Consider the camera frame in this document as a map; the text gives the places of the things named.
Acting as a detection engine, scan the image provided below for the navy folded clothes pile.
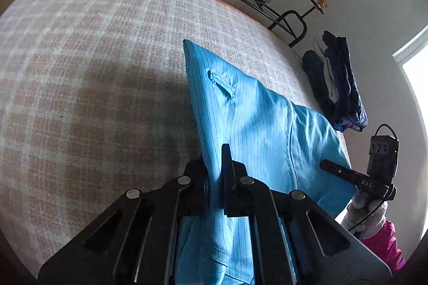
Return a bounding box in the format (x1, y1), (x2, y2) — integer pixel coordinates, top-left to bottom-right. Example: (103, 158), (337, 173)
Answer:
(302, 31), (368, 132)

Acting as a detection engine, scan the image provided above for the pink right sleeve forearm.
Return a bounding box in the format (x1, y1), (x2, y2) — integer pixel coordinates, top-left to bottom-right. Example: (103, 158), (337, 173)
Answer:
(362, 221), (406, 274)

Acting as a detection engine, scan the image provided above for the pink plaid bed cover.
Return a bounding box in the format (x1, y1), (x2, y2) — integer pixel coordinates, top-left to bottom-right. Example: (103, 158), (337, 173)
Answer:
(1, 0), (318, 274)

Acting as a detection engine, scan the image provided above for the small teddy bear toy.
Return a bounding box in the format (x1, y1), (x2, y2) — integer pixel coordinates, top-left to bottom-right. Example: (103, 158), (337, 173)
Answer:
(316, 0), (328, 10)

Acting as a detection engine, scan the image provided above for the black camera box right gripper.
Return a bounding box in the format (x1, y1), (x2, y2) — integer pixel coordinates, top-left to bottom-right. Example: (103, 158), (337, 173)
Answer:
(367, 124), (399, 186)

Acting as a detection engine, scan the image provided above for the light blue striped garment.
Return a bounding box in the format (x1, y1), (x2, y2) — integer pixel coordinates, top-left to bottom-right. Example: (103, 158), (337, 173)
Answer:
(175, 40), (355, 284)

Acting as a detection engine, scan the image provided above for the white gloved right hand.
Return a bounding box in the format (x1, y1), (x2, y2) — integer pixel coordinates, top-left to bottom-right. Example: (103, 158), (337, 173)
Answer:
(341, 190), (388, 240)

